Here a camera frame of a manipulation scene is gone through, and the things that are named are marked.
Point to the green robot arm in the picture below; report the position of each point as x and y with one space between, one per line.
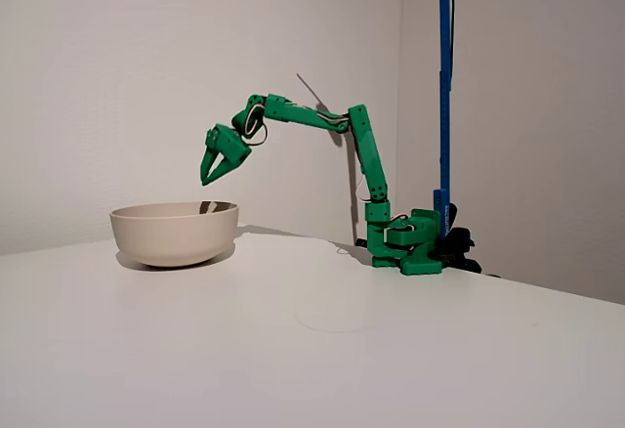
373 154

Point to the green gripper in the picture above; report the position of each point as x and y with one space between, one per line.
229 150

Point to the black clamp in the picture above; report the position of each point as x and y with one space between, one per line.
459 242

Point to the blue metal pole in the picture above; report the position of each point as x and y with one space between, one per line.
444 105

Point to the beige round bowl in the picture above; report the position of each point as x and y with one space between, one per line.
171 237

